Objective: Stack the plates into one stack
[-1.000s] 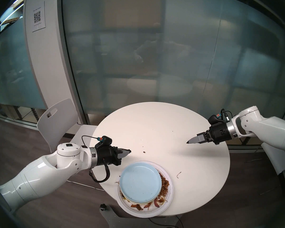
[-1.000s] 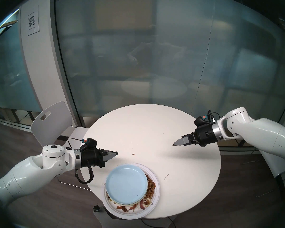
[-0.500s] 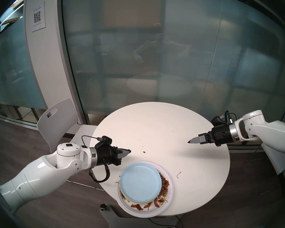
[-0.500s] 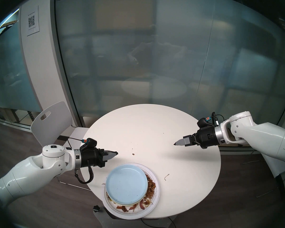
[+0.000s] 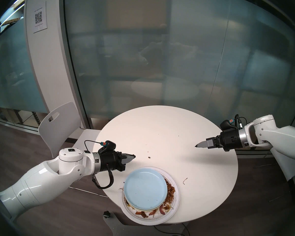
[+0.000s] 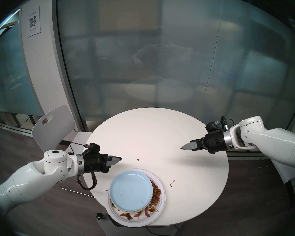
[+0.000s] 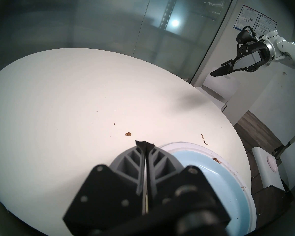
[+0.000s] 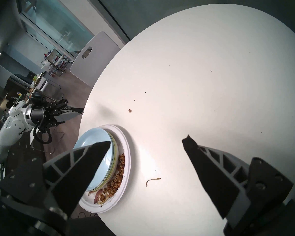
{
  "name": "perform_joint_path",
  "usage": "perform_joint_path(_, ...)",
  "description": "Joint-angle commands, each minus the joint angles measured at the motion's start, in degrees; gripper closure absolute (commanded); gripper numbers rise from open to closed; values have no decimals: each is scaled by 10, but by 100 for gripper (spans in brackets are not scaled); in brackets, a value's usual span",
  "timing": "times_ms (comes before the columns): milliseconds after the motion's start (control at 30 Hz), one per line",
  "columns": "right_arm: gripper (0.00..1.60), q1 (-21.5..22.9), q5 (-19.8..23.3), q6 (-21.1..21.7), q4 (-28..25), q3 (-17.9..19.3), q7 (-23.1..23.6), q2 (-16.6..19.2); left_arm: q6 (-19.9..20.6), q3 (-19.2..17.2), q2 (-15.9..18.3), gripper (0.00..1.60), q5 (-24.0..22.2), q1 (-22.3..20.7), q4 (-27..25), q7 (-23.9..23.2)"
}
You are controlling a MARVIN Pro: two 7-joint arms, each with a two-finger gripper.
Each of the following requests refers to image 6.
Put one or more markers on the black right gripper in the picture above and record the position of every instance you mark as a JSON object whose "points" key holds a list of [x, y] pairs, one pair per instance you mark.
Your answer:
{"points": [[215, 142]]}

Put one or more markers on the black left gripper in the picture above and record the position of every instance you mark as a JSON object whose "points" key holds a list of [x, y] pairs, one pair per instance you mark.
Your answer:
{"points": [[93, 163]]}

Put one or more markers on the light blue plastic plate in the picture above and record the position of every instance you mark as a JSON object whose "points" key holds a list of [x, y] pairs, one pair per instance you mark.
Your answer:
{"points": [[131, 190]]}

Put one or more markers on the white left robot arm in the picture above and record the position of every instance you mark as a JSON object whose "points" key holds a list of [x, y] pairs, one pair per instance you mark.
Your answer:
{"points": [[27, 179]]}

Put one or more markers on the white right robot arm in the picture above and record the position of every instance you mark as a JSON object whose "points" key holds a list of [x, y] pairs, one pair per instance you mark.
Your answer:
{"points": [[268, 142]]}

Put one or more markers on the thin dried food strand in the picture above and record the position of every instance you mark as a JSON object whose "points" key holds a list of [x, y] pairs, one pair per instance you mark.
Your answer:
{"points": [[172, 184]]}

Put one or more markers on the black star knob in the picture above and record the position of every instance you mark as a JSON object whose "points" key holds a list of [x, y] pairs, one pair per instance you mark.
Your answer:
{"points": [[99, 216]]}

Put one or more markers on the brown food leftovers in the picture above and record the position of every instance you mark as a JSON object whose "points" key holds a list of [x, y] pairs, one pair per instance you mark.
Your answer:
{"points": [[157, 193]]}

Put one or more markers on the white plastic chair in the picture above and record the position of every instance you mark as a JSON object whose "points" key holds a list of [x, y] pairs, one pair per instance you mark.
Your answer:
{"points": [[54, 125], [291, 179]]}

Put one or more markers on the large white paper plate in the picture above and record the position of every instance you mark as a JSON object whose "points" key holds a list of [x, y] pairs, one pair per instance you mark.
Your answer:
{"points": [[142, 222]]}

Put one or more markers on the metal storage rack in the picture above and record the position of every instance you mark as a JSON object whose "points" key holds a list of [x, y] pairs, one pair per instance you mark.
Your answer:
{"points": [[22, 121]]}

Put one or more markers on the QR code paper sign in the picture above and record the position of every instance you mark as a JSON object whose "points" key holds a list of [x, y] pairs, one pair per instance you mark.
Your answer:
{"points": [[34, 22]]}

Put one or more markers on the linear ceiling light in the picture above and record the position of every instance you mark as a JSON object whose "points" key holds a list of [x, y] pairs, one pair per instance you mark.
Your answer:
{"points": [[7, 25]]}

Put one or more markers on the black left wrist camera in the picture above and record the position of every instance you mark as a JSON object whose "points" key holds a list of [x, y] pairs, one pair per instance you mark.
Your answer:
{"points": [[93, 148]]}

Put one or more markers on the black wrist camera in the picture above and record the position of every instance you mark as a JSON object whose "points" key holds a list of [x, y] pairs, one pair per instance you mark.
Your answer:
{"points": [[93, 148], [212, 126]]}

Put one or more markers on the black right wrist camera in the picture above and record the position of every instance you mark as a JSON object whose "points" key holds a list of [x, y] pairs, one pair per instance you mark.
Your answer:
{"points": [[212, 126]]}

